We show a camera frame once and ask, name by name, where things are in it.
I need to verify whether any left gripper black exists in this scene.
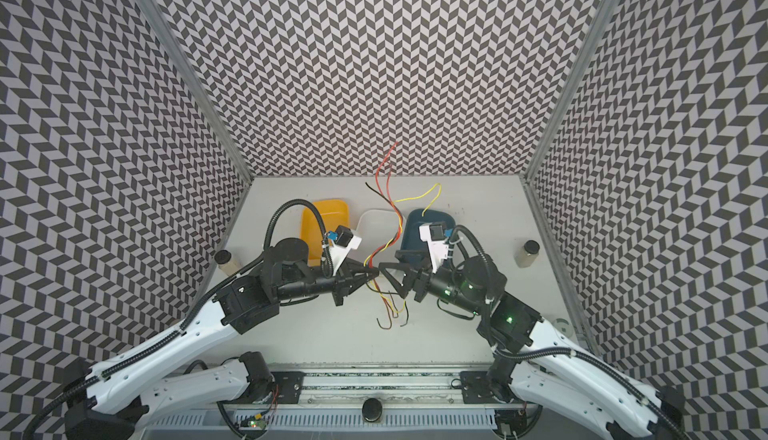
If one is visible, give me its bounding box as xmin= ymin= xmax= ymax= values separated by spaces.
xmin=271 ymin=256 xmax=380 ymax=306

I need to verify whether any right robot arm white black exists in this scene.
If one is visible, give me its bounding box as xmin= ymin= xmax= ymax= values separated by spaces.
xmin=378 ymin=222 xmax=688 ymax=439

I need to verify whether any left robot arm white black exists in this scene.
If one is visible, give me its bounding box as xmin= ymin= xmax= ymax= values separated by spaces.
xmin=22 ymin=199 xmax=379 ymax=439

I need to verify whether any teal plastic bin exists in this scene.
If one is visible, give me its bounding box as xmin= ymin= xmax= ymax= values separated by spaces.
xmin=398 ymin=207 xmax=457 ymax=261

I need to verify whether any white plastic bin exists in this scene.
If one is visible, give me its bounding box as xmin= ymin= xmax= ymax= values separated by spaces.
xmin=349 ymin=209 xmax=399 ymax=262

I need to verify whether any yellow plastic bin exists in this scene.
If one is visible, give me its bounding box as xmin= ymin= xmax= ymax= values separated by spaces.
xmin=299 ymin=199 xmax=349 ymax=266

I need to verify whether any right small jar black lid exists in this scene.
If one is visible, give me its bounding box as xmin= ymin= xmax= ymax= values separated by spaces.
xmin=514 ymin=239 xmax=541 ymax=268

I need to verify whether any small jar black lid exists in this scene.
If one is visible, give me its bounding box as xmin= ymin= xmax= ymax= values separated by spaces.
xmin=514 ymin=239 xmax=541 ymax=268
xmin=214 ymin=249 xmax=241 ymax=276

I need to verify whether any black round knob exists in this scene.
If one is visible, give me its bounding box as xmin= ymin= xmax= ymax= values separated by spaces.
xmin=361 ymin=398 xmax=383 ymax=423

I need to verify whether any left small jar black lid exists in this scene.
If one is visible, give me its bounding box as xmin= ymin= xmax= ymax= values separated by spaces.
xmin=214 ymin=249 xmax=241 ymax=276

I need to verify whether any small green circuit board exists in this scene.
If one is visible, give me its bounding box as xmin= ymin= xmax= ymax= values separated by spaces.
xmin=240 ymin=414 xmax=268 ymax=430

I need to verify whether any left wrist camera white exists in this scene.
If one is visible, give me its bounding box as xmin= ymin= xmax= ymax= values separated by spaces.
xmin=321 ymin=225 xmax=362 ymax=276

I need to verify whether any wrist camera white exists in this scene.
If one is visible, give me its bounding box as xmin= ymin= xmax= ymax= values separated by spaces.
xmin=418 ymin=222 xmax=450 ymax=273
xmin=321 ymin=225 xmax=362 ymax=276

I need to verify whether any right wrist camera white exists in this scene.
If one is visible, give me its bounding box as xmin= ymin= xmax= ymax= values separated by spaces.
xmin=418 ymin=222 xmax=450 ymax=273

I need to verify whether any aluminium front rail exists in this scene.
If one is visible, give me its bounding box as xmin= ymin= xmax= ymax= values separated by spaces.
xmin=137 ymin=364 xmax=601 ymax=408

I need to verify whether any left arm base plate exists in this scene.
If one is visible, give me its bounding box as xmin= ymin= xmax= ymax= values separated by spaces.
xmin=254 ymin=371 xmax=306 ymax=405

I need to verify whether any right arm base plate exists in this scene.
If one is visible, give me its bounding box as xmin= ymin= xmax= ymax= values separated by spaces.
xmin=459 ymin=371 xmax=513 ymax=404

